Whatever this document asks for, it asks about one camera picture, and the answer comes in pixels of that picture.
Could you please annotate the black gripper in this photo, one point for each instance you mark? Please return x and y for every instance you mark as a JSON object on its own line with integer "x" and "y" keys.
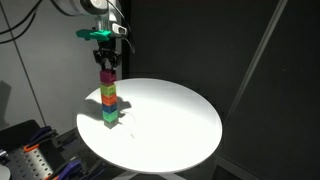
{"x": 106, "y": 51}

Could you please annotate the maroon toy block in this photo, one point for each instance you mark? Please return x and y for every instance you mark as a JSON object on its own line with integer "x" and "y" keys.
{"x": 108, "y": 76}

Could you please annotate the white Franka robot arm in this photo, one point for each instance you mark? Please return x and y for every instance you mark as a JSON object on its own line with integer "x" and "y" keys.
{"x": 83, "y": 8}

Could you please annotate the lime green toy block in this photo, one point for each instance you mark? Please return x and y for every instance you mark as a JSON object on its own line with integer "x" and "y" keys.
{"x": 108, "y": 90}

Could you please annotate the orange toy block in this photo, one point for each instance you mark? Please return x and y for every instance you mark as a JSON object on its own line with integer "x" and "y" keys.
{"x": 109, "y": 99}

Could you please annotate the blue toy block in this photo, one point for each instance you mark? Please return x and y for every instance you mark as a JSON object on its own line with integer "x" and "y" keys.
{"x": 109, "y": 108}

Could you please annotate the grey toy block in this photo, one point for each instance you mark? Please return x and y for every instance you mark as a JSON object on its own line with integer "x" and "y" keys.
{"x": 111, "y": 123}

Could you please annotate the purple clamp orange tip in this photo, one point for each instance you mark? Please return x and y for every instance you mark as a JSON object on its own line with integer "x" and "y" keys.
{"x": 38, "y": 137}

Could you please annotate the large purple spring clamp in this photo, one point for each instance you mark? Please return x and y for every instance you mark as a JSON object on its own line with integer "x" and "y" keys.
{"x": 66, "y": 169}

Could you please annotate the perforated metal plate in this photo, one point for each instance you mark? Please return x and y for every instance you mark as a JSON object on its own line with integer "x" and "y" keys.
{"x": 31, "y": 165}

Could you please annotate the green camera mount bracket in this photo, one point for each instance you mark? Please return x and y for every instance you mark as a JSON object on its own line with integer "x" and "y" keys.
{"x": 93, "y": 34}

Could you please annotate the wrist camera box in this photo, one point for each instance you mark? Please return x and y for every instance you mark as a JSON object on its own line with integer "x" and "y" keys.
{"x": 119, "y": 29}

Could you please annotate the white table pedestal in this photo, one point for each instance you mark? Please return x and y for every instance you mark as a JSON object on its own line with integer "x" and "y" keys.
{"x": 150, "y": 175}

